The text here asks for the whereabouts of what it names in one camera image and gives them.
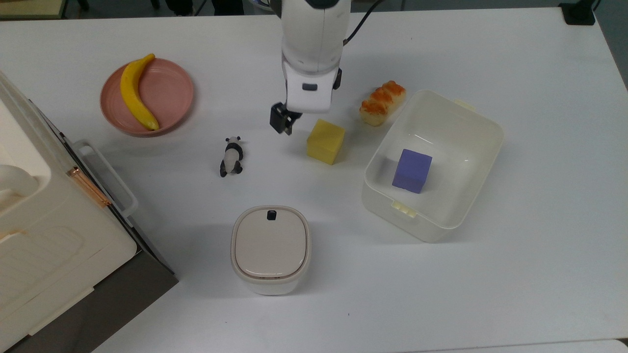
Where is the yellow cube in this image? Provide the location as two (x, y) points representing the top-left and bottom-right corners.
(307, 118), (346, 166)

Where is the purple cube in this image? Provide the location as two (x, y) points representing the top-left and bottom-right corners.
(392, 148), (433, 194)

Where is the translucent white plastic box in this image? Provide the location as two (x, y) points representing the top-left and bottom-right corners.
(362, 89), (505, 244)

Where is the wooden desk top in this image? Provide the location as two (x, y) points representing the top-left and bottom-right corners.
(0, 0), (68, 20)

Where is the small panda figurine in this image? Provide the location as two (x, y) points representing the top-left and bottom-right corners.
(219, 136), (245, 178)

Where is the toy bread loaf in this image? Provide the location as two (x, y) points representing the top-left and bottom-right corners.
(359, 80), (407, 127)

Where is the pink plate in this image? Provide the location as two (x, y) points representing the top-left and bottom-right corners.
(100, 57), (195, 137)

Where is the beige mini trash can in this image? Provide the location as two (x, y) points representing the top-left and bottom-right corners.
(230, 205), (313, 296)

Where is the yellow toy banana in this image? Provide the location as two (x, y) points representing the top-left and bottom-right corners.
(120, 53), (160, 131)

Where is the copper cabinet latch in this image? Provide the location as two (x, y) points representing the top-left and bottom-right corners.
(66, 166), (112, 208)

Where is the cream plastic storage cabinet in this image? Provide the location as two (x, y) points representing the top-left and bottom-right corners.
(0, 69), (144, 353)

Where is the black table clamp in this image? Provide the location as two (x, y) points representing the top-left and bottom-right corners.
(558, 0), (600, 26)

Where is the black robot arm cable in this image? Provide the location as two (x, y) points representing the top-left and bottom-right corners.
(342, 0), (384, 47)

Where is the white plastic drawer handle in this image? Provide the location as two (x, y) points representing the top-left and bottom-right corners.
(73, 139), (139, 217)

